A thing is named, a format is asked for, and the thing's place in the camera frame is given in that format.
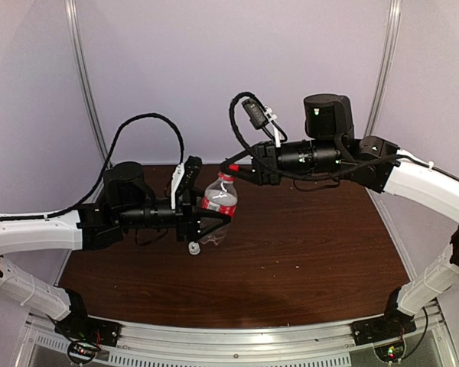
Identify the left round circuit board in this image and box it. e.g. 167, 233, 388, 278
67, 339, 101, 365

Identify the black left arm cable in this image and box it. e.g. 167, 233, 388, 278
53, 112, 186, 219

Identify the red soda bottle cap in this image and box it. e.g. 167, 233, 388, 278
228, 164, 239, 172

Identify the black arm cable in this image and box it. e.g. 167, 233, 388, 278
53, 112, 186, 219
227, 91, 399, 180

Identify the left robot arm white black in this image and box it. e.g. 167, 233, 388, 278
0, 157, 233, 339

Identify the aluminium front rail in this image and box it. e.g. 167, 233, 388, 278
22, 301, 452, 367

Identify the round circuit board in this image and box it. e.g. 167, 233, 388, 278
67, 339, 101, 365
373, 338, 406, 365

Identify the aluminium frame post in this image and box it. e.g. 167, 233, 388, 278
364, 0, 402, 136
64, 0, 108, 161

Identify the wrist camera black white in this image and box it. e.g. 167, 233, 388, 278
242, 98, 288, 148
170, 155, 203, 209

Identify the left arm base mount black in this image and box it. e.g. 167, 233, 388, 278
51, 317, 121, 347

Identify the right aluminium frame post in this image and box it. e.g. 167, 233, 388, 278
364, 0, 402, 136

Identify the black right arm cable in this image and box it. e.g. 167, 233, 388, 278
227, 91, 399, 180

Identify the right round circuit board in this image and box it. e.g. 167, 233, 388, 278
373, 338, 406, 365

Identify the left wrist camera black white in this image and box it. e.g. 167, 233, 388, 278
170, 155, 203, 209

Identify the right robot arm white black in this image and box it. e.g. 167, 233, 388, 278
220, 92, 459, 338

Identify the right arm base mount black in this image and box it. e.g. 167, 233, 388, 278
350, 316, 416, 346

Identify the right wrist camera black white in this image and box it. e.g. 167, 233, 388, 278
242, 98, 288, 148

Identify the white bottle cap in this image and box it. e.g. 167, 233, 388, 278
187, 242, 200, 256

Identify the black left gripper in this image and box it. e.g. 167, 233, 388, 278
117, 186, 231, 242

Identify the red label soda bottle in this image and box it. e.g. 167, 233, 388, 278
200, 172, 238, 245

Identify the left aluminium frame post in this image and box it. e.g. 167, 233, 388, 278
64, 0, 108, 161

